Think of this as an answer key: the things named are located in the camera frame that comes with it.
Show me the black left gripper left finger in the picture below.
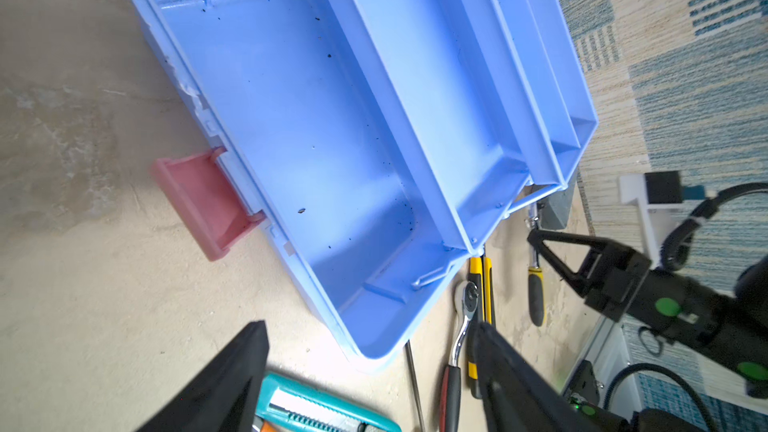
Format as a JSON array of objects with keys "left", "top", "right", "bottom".
[{"left": 139, "top": 321, "right": 269, "bottom": 431}]

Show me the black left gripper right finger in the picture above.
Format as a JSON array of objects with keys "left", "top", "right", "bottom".
[{"left": 472, "top": 322, "right": 597, "bottom": 431}]

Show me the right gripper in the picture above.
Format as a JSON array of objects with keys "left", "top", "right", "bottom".
[{"left": 527, "top": 229, "right": 651, "bottom": 322}]

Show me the yellow handled ratchet wrench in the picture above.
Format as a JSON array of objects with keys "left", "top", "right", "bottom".
[{"left": 525, "top": 203, "right": 546, "bottom": 328}]

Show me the black handled ratchet wrench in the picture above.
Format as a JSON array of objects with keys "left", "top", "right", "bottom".
[{"left": 439, "top": 281, "right": 479, "bottom": 432}]

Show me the long black screwdriver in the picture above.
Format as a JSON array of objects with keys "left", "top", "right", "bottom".
[{"left": 404, "top": 341, "right": 426, "bottom": 432}]

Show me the blue white plastic toolbox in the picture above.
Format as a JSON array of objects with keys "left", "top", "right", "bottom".
[{"left": 131, "top": 0, "right": 598, "bottom": 371}]

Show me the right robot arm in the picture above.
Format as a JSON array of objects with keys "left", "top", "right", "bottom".
[{"left": 527, "top": 230, "right": 767, "bottom": 399}]

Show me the teal utility knife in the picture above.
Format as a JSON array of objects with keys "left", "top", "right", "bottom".
[{"left": 255, "top": 373, "right": 401, "bottom": 432}]

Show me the grey sponge block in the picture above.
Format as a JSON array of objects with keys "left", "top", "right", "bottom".
[{"left": 538, "top": 175, "right": 576, "bottom": 231}]

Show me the yellow black utility knife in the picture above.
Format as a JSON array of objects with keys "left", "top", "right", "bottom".
[{"left": 466, "top": 254, "right": 496, "bottom": 399}]

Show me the orange handled hex key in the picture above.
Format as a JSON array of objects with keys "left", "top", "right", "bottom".
[{"left": 252, "top": 416, "right": 277, "bottom": 432}]

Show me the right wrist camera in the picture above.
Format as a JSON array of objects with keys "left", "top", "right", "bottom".
[{"left": 618, "top": 171, "right": 710, "bottom": 267}]

